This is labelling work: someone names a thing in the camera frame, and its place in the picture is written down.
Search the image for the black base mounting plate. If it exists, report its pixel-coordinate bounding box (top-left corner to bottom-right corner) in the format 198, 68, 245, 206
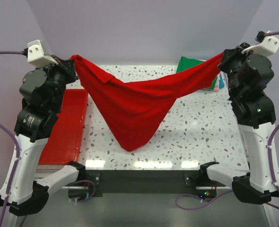
68, 170, 217, 201

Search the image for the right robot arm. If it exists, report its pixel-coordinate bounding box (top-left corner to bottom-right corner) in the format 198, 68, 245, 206
194, 43, 279, 204

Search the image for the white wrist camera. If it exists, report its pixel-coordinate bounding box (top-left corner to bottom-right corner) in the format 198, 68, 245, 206
27, 40, 51, 68
241, 31, 279, 57

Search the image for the teal folded t shirt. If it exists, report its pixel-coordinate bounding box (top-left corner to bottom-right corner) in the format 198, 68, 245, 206
219, 72, 225, 89

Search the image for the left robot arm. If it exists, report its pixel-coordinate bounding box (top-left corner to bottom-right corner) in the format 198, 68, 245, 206
0, 55, 86, 217

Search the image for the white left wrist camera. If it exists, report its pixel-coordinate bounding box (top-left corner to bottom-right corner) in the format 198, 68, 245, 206
27, 40, 51, 68

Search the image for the red plastic tray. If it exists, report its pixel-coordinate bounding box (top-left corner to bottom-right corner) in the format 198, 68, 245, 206
39, 89, 88, 166

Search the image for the green folded t shirt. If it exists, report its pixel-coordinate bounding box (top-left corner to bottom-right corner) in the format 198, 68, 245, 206
176, 56, 219, 91

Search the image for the red t shirt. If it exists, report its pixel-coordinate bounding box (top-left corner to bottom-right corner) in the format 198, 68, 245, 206
71, 53, 223, 152

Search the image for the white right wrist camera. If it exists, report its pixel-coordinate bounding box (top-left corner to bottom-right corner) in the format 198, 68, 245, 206
241, 31, 279, 57

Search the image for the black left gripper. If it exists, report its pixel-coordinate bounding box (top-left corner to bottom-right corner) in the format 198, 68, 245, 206
37, 53, 79, 110

